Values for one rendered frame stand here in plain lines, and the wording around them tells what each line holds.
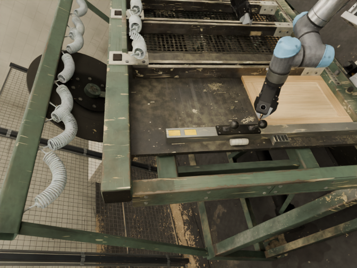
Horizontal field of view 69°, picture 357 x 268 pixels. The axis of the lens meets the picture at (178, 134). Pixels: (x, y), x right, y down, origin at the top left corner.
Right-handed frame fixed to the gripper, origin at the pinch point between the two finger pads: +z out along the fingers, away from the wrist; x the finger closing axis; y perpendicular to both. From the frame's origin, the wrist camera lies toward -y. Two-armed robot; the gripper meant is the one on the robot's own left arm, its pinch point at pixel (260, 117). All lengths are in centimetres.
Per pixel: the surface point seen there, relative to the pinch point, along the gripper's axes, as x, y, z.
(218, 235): -5, 19, 219
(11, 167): 94, -56, 18
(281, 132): -10.9, 3.7, 8.5
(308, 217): -43, -5, 58
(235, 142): 6.5, -10.7, 7.7
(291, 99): -12.7, 31.4, 12.3
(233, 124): 9.2, -13.0, -5.6
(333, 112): -34.4, 33.2, 14.3
